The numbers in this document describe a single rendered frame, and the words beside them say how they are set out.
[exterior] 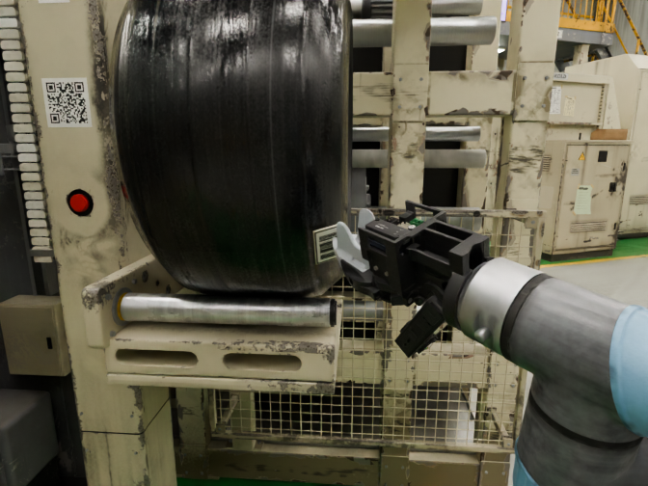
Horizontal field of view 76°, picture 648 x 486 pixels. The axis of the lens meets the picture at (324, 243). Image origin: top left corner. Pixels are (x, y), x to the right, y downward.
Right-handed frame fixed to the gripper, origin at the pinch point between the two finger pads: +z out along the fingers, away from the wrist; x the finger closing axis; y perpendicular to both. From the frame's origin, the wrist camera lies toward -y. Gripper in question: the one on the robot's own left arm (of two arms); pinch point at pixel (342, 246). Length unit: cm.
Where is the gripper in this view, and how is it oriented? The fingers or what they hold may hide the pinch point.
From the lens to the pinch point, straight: 52.8
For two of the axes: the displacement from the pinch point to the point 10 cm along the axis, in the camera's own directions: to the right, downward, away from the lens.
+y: -2.0, -8.4, -5.0
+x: -7.8, 4.4, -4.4
